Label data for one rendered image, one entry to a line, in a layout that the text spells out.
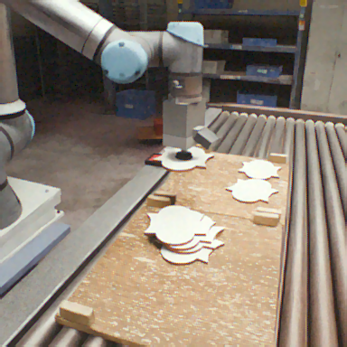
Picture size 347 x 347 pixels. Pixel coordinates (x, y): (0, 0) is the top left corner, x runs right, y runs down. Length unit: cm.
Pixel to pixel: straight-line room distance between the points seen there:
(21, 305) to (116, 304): 18
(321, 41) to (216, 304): 494
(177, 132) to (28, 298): 45
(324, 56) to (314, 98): 63
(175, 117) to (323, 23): 470
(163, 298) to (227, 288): 12
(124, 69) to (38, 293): 44
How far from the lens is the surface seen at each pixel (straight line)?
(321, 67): 537
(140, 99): 508
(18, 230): 88
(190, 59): 72
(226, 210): 87
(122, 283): 65
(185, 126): 73
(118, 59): 59
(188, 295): 62
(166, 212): 78
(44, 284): 71
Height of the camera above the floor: 137
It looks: 24 degrees down
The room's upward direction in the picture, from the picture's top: straight up
